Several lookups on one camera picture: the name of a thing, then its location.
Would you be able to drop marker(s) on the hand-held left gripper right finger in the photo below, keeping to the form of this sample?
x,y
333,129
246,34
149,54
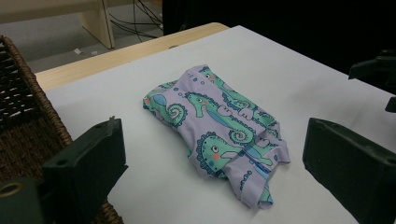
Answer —
x,y
355,174

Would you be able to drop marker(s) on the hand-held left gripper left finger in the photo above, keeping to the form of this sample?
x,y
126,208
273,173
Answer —
x,y
84,174

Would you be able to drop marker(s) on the brown wicker basket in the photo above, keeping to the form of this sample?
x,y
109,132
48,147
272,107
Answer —
x,y
28,137

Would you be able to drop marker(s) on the purple seahorse print garment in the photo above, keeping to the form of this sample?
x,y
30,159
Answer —
x,y
218,124

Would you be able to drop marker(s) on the white table sheet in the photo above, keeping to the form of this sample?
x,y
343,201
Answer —
x,y
280,93

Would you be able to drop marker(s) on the white paper scrap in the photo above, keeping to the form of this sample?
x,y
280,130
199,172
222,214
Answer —
x,y
94,53
77,51

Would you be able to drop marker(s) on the light wooden shelf unit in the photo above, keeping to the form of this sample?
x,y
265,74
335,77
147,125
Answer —
x,y
96,21

